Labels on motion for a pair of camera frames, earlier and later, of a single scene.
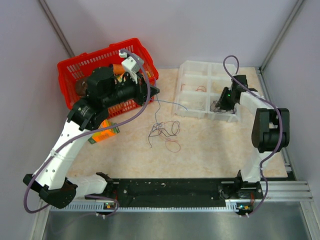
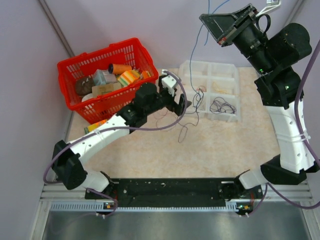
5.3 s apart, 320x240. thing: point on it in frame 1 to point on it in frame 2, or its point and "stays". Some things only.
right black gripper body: (225, 100) to (244, 21)
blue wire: (155, 114) to (193, 86)
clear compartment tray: (199, 86) stays
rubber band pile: (166, 129) to (162, 112)
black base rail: (190, 193) stays
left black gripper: (141, 89) to (177, 108)
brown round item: (81, 87) stays
